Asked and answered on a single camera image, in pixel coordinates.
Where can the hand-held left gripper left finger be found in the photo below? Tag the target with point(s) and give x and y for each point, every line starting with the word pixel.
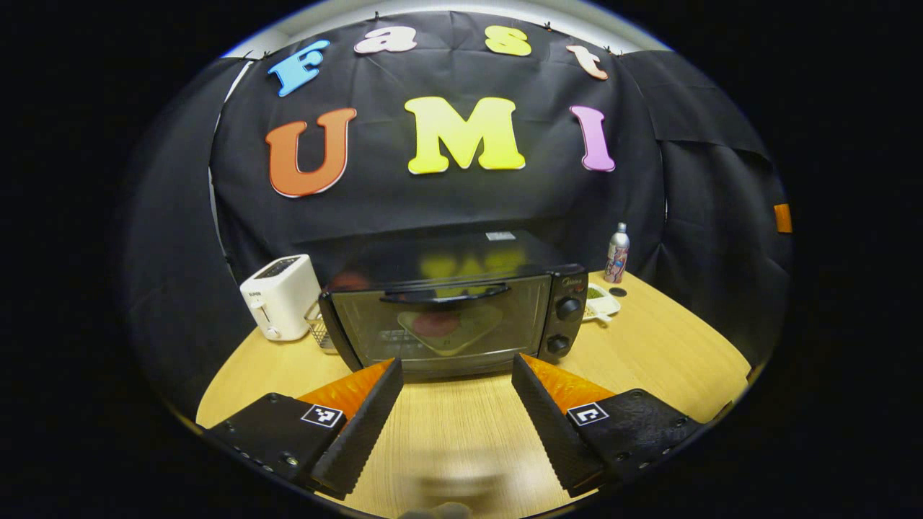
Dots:
pixel 364 424

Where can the black electric oven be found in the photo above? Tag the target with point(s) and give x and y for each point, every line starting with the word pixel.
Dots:
pixel 526 324

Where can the small white dish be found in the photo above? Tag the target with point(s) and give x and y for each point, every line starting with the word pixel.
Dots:
pixel 602 306

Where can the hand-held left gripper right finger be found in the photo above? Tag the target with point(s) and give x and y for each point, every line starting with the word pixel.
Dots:
pixel 548 424

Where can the white square plate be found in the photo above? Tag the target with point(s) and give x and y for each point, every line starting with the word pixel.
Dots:
pixel 479 324

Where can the white toaster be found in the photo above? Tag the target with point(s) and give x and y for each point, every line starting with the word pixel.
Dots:
pixel 285 299

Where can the pink round food slice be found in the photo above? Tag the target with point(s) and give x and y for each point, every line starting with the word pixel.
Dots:
pixel 436 324

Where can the silver spray bottle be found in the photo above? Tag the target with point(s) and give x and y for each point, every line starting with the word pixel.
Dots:
pixel 617 256

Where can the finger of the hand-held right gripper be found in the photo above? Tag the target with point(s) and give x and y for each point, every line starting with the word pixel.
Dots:
pixel 784 218

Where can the black backdrop cloth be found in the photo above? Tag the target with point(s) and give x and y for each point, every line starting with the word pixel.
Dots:
pixel 461 202

